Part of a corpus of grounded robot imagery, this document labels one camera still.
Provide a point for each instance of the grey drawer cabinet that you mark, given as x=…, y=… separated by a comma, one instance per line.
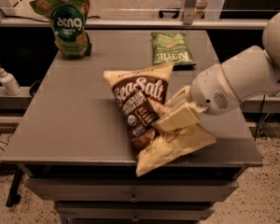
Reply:
x=78, y=138

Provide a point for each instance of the white pump bottle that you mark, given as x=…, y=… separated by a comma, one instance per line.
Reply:
x=9, y=82

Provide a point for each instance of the green rice chip bag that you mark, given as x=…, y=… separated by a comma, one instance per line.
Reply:
x=67, y=19

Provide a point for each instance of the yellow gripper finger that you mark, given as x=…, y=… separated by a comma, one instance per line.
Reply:
x=182, y=96
x=179, y=116

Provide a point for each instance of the upper grey drawer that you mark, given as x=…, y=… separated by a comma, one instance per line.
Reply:
x=131, y=190

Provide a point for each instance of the brown sea salt chip bag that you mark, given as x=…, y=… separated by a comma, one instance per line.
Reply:
x=141, y=97

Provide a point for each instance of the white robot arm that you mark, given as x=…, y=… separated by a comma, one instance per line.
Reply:
x=256, y=70

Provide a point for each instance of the metal frame post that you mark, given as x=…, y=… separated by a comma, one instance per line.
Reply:
x=189, y=11

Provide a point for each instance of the green kettle chip bag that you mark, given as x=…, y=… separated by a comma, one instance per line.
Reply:
x=171, y=48

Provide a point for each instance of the grey drawer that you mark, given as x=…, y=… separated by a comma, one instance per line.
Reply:
x=135, y=211
x=131, y=190

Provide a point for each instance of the lower grey drawer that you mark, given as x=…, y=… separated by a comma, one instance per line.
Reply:
x=135, y=211

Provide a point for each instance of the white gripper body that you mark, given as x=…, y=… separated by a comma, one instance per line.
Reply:
x=210, y=89

